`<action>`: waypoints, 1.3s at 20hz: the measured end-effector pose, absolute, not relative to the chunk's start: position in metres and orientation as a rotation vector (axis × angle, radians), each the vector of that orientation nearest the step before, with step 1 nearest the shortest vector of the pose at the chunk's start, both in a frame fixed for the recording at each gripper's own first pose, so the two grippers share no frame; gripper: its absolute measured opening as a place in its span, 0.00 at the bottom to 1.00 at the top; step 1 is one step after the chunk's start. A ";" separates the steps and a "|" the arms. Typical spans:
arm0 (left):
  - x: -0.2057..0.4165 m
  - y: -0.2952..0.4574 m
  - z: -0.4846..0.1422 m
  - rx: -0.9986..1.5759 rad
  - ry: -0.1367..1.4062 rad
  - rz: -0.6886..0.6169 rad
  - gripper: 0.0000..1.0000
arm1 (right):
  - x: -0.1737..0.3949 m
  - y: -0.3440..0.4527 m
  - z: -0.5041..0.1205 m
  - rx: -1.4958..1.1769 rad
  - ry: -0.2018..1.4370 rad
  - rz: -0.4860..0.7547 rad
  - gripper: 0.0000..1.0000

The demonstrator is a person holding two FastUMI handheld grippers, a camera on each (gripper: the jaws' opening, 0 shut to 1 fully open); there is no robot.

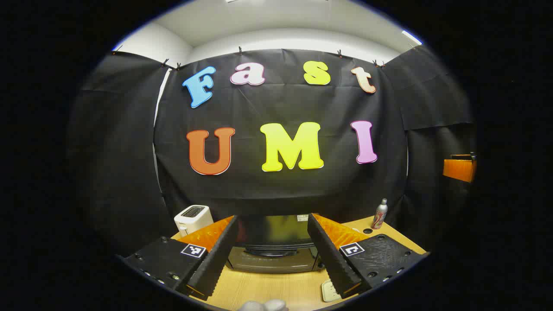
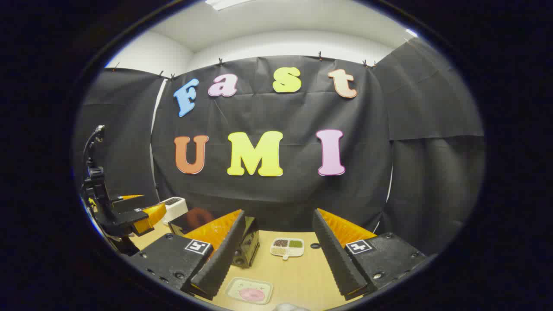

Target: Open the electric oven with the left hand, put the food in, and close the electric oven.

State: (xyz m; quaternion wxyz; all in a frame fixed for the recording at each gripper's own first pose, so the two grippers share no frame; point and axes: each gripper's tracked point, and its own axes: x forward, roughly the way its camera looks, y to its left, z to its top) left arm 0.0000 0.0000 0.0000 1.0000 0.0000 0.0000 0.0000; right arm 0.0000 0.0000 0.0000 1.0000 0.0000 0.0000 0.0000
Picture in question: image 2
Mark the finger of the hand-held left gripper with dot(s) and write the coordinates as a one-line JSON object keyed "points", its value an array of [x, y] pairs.
{"points": [[127, 204], [152, 216]]}

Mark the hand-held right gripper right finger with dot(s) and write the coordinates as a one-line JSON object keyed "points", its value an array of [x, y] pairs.
{"points": [[339, 263]]}

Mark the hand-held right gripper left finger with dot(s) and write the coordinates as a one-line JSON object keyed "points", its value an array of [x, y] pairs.
{"points": [[222, 263]]}

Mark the cream square tray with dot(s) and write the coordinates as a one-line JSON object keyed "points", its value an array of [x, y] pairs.
{"points": [[233, 286]]}

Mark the black electric oven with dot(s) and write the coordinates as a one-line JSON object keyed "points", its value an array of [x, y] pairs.
{"points": [[249, 246]]}

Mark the pink round food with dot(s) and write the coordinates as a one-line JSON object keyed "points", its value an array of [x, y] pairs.
{"points": [[252, 294]]}

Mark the white toaster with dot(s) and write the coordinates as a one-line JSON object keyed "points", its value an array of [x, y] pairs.
{"points": [[177, 209]]}

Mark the white divided plate with beans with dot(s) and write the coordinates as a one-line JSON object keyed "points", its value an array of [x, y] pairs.
{"points": [[287, 255]]}

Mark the black backdrop cloth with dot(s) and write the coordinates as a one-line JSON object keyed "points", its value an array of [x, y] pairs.
{"points": [[276, 194]]}

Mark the ceiling light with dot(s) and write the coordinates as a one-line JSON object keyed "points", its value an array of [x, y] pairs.
{"points": [[224, 3]]}

